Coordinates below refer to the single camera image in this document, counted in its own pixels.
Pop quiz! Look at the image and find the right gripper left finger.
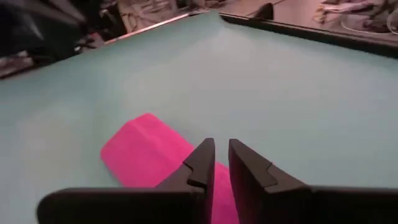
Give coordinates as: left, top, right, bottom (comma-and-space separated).
37, 138, 216, 224

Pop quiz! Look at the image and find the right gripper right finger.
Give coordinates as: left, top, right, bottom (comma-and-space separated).
228, 138, 398, 224

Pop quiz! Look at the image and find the magenta towel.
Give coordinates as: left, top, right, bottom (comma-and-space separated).
99, 112, 240, 224

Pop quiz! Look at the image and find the green table mat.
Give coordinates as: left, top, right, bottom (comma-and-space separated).
0, 9, 398, 224

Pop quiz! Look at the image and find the black metal table frame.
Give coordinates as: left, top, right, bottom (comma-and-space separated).
0, 2, 398, 78

